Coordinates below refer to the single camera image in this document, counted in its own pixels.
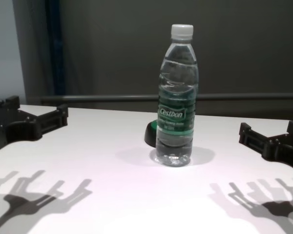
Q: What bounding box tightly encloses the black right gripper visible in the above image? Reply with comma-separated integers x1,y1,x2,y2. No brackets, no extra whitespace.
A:
238,120,293,175

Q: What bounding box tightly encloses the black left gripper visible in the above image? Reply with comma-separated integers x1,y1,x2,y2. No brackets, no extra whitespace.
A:
0,96,69,156

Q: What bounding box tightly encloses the clear green-label water bottle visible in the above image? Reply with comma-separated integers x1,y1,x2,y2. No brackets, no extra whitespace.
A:
155,23,199,167

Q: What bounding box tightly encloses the small black round object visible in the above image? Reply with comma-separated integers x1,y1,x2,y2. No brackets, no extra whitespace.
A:
143,120,159,148

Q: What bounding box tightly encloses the dark blue frame post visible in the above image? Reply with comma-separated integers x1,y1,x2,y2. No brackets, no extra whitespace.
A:
47,0,64,97

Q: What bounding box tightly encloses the grey horizontal rail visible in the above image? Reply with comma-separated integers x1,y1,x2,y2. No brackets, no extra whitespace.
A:
41,94,293,102

